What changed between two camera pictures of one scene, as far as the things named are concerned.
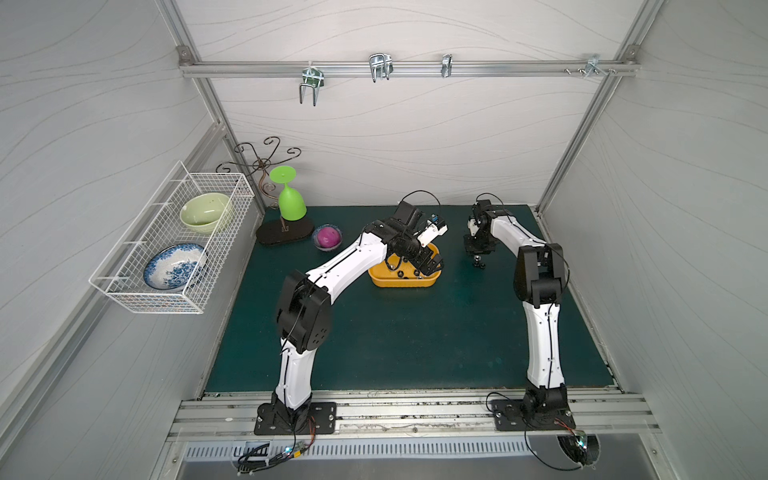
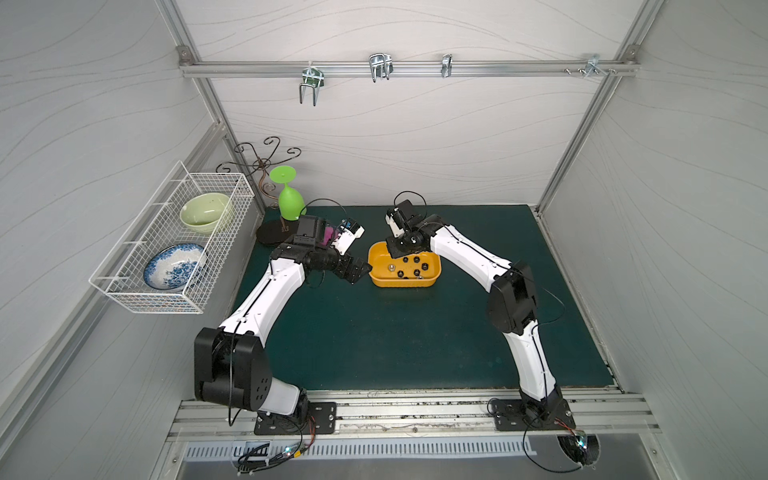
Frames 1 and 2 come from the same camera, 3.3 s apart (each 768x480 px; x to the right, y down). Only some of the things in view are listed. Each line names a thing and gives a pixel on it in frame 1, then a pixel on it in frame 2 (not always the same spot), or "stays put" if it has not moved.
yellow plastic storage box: (399, 272) stays put
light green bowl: (202, 212) stays put
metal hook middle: (381, 66) stays put
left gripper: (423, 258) → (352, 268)
